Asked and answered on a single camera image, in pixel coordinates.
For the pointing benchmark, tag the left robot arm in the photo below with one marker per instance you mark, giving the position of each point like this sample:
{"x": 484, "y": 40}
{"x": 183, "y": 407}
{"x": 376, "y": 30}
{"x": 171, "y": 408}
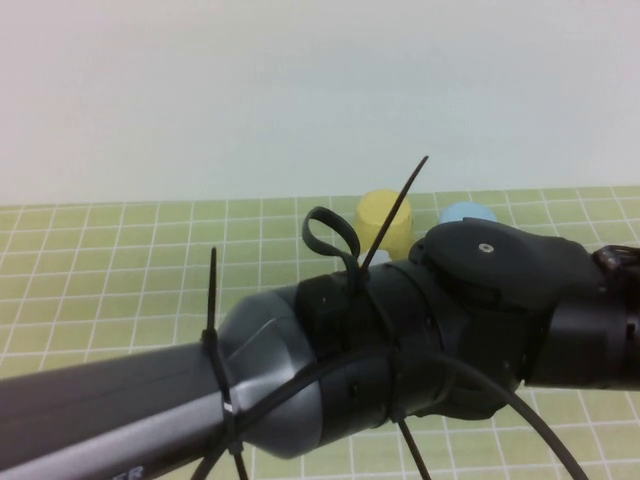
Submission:
{"x": 125, "y": 400}

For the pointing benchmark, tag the yellow plastic cup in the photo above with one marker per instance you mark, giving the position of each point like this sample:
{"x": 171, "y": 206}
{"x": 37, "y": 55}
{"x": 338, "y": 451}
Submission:
{"x": 375, "y": 210}

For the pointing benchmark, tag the light blue plastic cup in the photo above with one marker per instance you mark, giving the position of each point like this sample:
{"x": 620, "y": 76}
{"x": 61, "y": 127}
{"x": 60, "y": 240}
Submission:
{"x": 465, "y": 212}

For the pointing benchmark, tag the black looped zip tie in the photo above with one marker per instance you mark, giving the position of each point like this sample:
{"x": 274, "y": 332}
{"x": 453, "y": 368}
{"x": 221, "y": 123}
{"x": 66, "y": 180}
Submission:
{"x": 395, "y": 212}

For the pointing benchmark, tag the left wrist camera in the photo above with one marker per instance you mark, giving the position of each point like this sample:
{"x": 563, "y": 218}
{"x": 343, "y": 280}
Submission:
{"x": 620, "y": 260}

